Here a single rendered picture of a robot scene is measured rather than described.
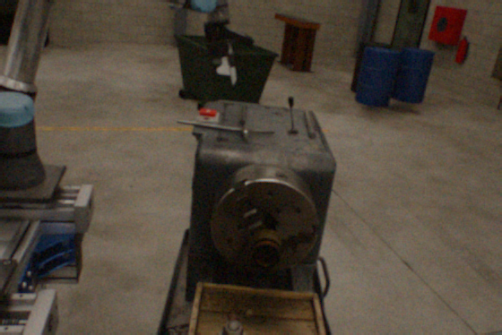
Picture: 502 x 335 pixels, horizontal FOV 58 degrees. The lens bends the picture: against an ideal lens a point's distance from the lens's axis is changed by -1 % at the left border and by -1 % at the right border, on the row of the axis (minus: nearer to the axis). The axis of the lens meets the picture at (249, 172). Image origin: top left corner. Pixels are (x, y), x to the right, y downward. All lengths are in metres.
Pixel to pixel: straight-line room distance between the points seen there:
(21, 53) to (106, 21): 9.76
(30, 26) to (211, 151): 0.61
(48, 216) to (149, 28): 9.99
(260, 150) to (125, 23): 9.86
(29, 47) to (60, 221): 0.49
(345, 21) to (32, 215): 11.71
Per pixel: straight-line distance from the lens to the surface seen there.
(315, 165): 1.44
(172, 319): 1.82
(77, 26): 11.18
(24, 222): 1.39
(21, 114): 1.30
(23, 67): 1.42
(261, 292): 1.39
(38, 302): 1.02
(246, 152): 1.43
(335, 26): 12.57
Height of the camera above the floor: 1.76
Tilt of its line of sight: 24 degrees down
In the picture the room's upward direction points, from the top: 7 degrees clockwise
